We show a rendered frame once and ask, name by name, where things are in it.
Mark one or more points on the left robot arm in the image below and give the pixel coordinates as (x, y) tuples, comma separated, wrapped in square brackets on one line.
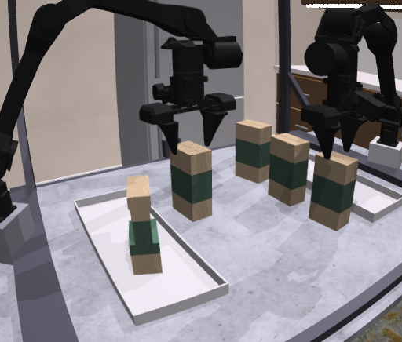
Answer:
[(332, 55)]

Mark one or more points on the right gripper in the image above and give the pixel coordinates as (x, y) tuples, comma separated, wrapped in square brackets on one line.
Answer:
[(188, 91)]

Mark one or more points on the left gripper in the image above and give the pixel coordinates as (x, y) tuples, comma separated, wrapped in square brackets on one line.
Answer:
[(319, 116)]

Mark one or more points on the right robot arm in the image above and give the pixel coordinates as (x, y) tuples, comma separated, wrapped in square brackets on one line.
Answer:
[(50, 19)]

